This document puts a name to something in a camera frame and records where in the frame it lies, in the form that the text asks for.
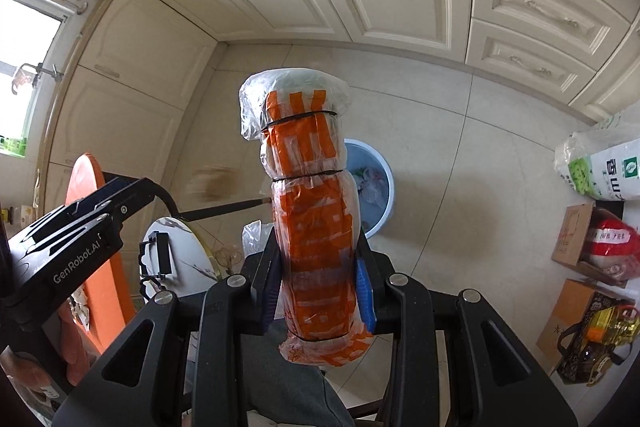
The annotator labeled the person's grey trouser leg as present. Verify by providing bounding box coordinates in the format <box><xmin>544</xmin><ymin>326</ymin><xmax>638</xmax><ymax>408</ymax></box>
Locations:
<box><xmin>240</xmin><ymin>332</ymin><xmax>351</xmax><ymax>427</ymax></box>

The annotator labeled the blue plastic basin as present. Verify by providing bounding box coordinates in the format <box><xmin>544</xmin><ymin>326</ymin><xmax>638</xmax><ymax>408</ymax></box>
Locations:
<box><xmin>342</xmin><ymin>138</ymin><xmax>394</xmax><ymax>240</ymax></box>

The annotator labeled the white rice bag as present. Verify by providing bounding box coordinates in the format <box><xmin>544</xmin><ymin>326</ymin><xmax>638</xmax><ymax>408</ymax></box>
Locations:
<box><xmin>554</xmin><ymin>114</ymin><xmax>640</xmax><ymax>202</ymax></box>

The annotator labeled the clear plastic bag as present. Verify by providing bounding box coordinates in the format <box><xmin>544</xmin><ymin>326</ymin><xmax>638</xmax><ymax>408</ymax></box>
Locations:
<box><xmin>242</xmin><ymin>219</ymin><xmax>273</xmax><ymax>268</ymax></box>

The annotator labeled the kitchen window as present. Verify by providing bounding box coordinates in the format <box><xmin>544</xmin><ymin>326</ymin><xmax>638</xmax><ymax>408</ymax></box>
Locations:
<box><xmin>0</xmin><ymin>0</ymin><xmax>63</xmax><ymax>152</ymax></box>

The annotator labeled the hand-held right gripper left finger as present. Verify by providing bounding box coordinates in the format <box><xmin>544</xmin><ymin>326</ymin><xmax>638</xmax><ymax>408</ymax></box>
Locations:
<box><xmin>72</xmin><ymin>227</ymin><xmax>283</xmax><ymax>427</ymax></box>

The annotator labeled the yellow cooking oil bottle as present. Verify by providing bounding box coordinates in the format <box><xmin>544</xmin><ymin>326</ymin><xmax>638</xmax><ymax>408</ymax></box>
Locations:
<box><xmin>585</xmin><ymin>302</ymin><xmax>638</xmax><ymax>348</ymax></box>

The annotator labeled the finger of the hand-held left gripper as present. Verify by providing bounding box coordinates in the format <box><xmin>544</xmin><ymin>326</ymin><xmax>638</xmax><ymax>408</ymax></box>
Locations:
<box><xmin>65</xmin><ymin>177</ymin><xmax>161</xmax><ymax>208</ymax></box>
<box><xmin>7</xmin><ymin>202</ymin><xmax>151</xmax><ymax>254</ymax></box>

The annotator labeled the orange round table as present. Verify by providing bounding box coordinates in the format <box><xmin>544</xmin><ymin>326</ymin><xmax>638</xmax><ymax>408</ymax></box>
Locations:
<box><xmin>57</xmin><ymin>152</ymin><xmax>273</xmax><ymax>385</ymax></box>

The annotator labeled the cardboard box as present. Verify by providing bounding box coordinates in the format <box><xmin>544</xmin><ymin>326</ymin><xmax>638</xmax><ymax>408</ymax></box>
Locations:
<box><xmin>536</xmin><ymin>279</ymin><xmax>601</xmax><ymax>373</ymax></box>
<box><xmin>551</xmin><ymin>202</ymin><xmax>596</xmax><ymax>265</ymax></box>

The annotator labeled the red plastic bag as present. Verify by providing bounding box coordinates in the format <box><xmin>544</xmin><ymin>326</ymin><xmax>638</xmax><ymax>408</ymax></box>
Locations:
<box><xmin>585</xmin><ymin>217</ymin><xmax>633</xmax><ymax>280</ymax></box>

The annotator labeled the orange printed plastic bag bundle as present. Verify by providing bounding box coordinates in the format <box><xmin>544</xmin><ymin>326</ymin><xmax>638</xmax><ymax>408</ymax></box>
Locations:
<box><xmin>239</xmin><ymin>67</ymin><xmax>376</xmax><ymax>368</ymax></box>

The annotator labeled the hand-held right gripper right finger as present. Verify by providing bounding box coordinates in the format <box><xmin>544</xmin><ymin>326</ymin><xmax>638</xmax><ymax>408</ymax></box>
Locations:
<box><xmin>352</xmin><ymin>237</ymin><xmax>571</xmax><ymax>427</ymax></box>

